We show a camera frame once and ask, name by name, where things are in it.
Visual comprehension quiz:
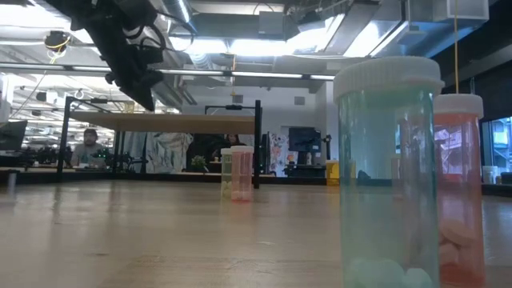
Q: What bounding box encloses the small potted plant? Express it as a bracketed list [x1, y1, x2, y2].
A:
[190, 154, 208, 174]

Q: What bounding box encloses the yellow-green translucent medicine bottle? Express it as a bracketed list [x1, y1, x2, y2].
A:
[220, 148, 233, 200]

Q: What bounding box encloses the black screen on stand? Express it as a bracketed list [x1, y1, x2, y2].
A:
[288, 126, 323, 154]

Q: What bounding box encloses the person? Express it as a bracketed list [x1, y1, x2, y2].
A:
[218, 134, 249, 150]
[70, 127, 109, 169]

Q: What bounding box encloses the long fluorescent tube light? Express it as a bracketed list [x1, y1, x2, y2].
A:
[154, 68, 337, 80]

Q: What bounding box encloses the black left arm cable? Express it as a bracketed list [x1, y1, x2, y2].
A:
[119, 10, 196, 55]

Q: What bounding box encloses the black computer monitor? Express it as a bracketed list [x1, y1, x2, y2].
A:
[0, 119, 28, 152]

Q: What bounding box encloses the red translucent medicine bottle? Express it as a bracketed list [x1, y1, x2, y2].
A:
[230, 145, 255, 202]
[434, 94, 486, 288]

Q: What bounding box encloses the floral patterned cloth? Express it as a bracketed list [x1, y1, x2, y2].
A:
[270, 133, 290, 177]

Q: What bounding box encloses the wooden shelf black frame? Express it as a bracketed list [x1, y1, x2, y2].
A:
[55, 95, 263, 190]

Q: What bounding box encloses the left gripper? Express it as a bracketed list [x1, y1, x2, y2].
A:
[82, 0, 165, 111]

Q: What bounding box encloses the black round device yellow cable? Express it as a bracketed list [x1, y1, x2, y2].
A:
[42, 30, 72, 55]

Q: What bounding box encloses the white draped cover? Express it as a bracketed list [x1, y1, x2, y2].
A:
[122, 131, 195, 174]

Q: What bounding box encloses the teal translucent medicine bottle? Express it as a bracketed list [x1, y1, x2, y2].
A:
[333, 55, 446, 288]

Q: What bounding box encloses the grey metal post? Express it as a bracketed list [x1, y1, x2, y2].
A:
[5, 170, 18, 199]

